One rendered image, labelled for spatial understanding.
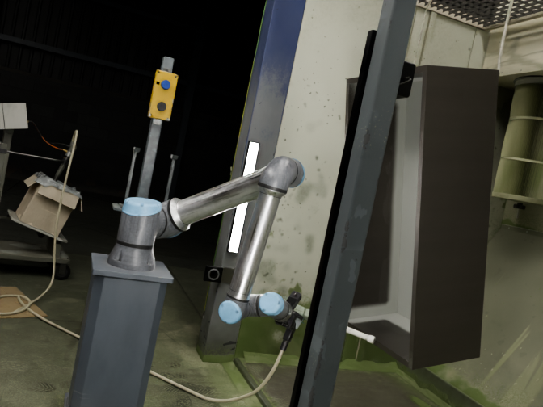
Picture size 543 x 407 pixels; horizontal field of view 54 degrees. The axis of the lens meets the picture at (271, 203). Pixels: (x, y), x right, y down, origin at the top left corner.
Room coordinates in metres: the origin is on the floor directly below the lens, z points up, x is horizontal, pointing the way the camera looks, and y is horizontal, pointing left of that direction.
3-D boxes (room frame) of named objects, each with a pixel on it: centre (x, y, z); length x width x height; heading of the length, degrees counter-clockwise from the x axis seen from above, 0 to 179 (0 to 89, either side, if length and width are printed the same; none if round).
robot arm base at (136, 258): (2.14, 0.51, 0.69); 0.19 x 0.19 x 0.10
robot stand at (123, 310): (2.14, 0.51, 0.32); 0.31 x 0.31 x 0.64; 21
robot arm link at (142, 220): (2.15, 0.51, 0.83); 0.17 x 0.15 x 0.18; 161
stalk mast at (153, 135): (3.01, 0.73, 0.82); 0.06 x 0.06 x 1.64; 21
